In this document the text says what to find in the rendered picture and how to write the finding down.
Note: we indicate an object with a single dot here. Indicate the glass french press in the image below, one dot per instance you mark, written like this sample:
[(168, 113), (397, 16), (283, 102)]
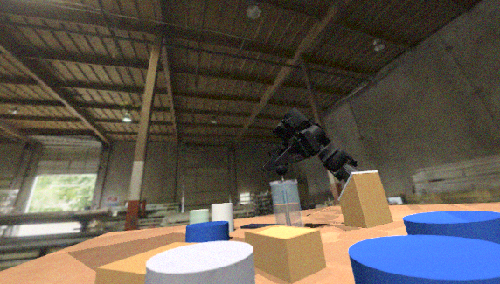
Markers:
[(286, 202)]

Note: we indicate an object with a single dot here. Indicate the blue cylinder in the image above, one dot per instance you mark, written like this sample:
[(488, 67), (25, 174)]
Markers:
[(482, 225), (207, 231), (425, 259)]

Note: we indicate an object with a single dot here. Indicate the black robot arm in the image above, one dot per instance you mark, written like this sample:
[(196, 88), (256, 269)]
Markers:
[(294, 122)]

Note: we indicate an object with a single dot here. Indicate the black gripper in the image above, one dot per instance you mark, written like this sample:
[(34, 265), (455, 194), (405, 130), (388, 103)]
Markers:
[(297, 149)]

